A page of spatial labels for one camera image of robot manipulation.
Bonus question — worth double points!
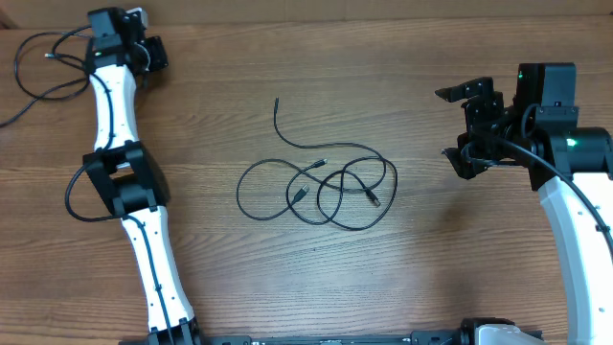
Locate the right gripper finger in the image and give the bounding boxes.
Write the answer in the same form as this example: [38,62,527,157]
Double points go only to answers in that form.
[442,148,478,180]
[435,77,493,103]

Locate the thick black USB cable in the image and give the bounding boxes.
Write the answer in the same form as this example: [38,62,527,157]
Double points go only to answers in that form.
[0,24,95,129]

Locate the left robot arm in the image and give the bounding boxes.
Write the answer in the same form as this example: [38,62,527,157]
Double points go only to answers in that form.
[83,8,202,344]

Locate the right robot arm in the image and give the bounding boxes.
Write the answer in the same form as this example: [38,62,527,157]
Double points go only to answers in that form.
[435,62,612,344]

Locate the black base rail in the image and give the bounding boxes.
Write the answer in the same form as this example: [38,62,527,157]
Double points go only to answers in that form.
[208,314,545,345]

